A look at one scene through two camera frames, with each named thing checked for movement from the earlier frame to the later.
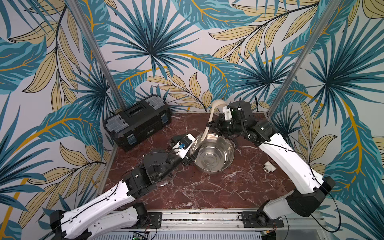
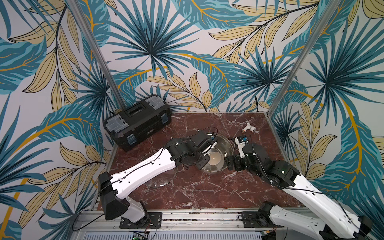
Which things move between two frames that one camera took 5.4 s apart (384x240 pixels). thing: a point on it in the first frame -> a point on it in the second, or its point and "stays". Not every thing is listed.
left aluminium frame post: [99, 62] stays
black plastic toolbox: [135, 124] stays
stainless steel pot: [216, 152] stays
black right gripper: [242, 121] -> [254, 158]
